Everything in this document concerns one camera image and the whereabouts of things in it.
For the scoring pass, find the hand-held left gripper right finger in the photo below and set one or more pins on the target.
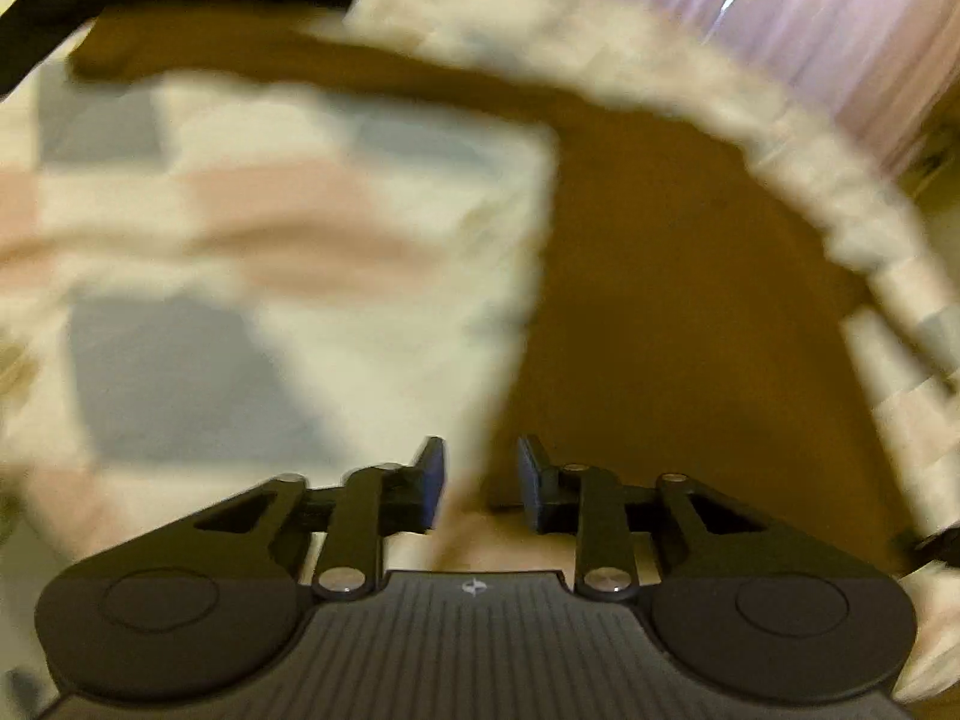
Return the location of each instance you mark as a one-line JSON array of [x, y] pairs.
[[532, 484]]

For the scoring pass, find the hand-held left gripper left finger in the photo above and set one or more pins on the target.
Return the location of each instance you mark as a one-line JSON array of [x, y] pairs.
[[430, 480]]

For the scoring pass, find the brown garment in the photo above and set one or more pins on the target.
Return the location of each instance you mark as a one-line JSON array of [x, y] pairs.
[[675, 300]]

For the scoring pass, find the pastel checkered bed sheet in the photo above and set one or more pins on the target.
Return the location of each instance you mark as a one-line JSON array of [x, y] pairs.
[[285, 240]]

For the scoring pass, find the pale pink curtain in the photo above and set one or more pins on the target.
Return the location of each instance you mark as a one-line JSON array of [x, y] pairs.
[[832, 22]]

